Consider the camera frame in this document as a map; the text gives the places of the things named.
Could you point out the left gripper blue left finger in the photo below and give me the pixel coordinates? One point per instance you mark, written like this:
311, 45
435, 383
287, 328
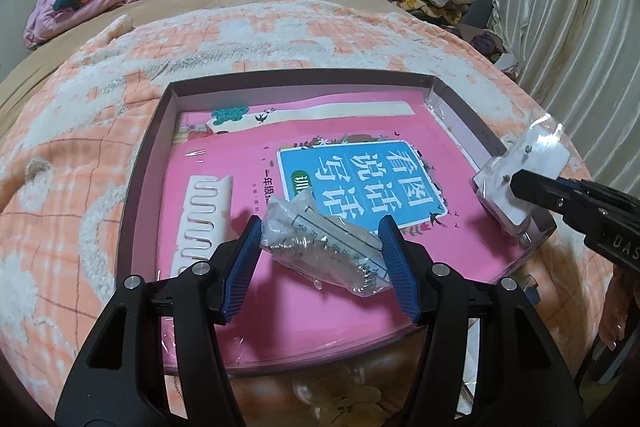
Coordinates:
118, 376

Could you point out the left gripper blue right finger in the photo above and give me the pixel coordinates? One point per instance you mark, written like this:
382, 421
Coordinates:
522, 379

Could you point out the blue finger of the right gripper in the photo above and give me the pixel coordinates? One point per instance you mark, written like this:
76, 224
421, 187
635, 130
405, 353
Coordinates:
608, 219

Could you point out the white earring card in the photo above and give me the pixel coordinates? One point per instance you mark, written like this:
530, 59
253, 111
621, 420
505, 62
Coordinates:
507, 184

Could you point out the white comb hair clip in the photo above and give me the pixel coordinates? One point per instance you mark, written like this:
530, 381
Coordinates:
205, 221

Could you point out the pearl claw hair clip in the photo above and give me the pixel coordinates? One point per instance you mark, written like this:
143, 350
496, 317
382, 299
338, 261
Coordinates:
339, 395

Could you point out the clear bag with silver chain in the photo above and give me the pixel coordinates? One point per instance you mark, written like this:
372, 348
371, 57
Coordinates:
325, 249

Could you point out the cream striped curtain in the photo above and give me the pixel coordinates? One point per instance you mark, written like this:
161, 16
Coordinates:
579, 59

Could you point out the orange plaid cloud blanket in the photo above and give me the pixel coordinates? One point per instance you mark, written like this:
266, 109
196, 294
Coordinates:
67, 159

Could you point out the pink workbook with blue label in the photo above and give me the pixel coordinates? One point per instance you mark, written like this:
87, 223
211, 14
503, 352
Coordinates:
321, 174

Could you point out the dark shallow cardboard box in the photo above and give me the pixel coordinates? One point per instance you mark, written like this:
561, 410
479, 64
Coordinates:
138, 241

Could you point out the tan bed sheet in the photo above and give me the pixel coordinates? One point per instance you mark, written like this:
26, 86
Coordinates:
27, 78

